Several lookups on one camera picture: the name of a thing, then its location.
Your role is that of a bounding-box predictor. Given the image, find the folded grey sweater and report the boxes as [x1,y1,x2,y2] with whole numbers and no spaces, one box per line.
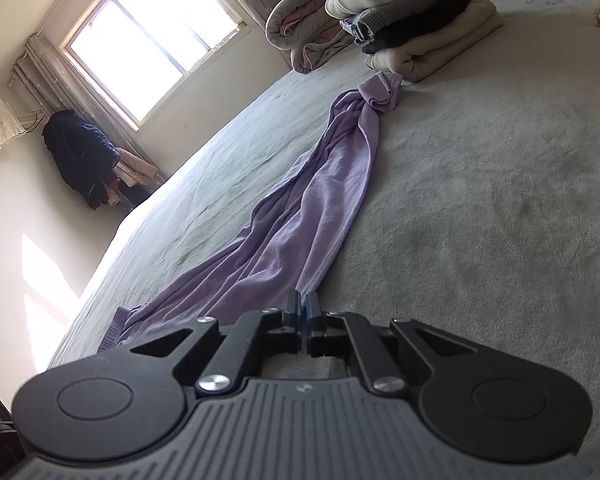
[340,0,487,45]

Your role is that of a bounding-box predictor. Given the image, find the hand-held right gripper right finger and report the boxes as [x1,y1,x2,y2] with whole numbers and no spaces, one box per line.
[305,291,474,393]

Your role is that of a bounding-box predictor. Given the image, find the purple shirt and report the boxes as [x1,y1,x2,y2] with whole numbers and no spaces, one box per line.
[97,71,405,357]

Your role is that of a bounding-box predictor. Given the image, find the hanging dark jacket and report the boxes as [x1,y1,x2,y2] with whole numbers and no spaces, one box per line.
[42,109,122,209]

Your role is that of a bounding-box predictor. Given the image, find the folded black garment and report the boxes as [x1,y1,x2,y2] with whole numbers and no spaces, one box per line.
[361,0,492,55]

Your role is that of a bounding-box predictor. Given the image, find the hanging pink clothes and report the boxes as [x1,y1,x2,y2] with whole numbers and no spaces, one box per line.
[106,147,163,207]

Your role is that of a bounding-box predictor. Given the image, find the window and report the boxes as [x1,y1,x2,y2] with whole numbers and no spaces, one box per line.
[61,0,249,129]

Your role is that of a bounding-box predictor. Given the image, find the folded beige garment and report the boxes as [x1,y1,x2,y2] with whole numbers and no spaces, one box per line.
[365,0,505,83]

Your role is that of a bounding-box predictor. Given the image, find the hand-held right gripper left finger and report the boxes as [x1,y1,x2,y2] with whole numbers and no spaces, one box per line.
[129,290,305,394]

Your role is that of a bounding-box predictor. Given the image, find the folded grey pink quilt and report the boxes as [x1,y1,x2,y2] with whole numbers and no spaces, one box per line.
[265,0,363,75]

